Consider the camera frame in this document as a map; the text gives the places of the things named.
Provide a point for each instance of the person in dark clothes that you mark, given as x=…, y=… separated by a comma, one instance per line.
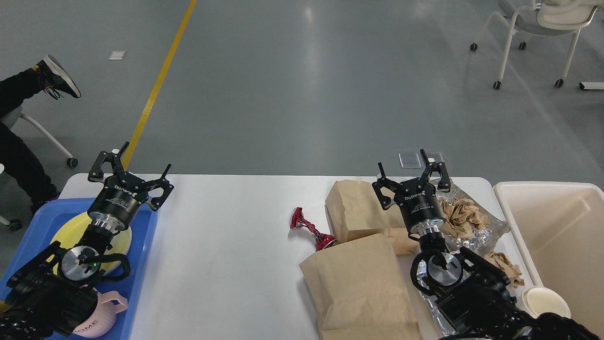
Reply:
x=19, y=161

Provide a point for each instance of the beige plastic bin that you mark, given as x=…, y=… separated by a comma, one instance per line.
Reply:
x=559, y=229

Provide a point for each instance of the blue plastic tray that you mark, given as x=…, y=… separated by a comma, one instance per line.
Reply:
x=43, y=229

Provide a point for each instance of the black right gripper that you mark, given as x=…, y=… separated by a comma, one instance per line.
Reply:
x=416, y=198

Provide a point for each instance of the crumpled aluminium foil sheet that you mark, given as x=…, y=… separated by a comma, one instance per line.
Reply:
x=484, y=241

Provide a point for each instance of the front crumpled foil sheet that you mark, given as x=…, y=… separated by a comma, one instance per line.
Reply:
x=441, y=323

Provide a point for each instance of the white wheeled chair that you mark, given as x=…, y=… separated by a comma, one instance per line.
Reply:
x=541, y=18

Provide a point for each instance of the crushed red can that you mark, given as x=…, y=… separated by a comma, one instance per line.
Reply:
x=323, y=241

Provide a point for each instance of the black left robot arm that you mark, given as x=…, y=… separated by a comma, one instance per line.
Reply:
x=55, y=292

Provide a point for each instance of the pink ribbed mug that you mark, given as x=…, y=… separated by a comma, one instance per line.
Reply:
x=103, y=317

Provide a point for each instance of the crumpled brown paper ball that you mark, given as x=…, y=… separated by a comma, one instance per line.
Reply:
x=462, y=218

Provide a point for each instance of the yellow round plate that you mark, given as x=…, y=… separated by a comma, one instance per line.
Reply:
x=71, y=231

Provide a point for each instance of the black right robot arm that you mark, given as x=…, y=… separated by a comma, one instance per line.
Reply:
x=470, y=292

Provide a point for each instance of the small crumpled brown paper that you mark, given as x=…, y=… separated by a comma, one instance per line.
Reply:
x=512, y=271

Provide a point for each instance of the brown paper bag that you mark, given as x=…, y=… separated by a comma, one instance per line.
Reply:
x=359, y=292
x=355, y=212

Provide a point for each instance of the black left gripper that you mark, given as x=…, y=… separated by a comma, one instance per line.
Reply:
x=123, y=194

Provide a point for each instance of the white paper cup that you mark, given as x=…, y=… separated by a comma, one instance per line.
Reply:
x=538, y=300

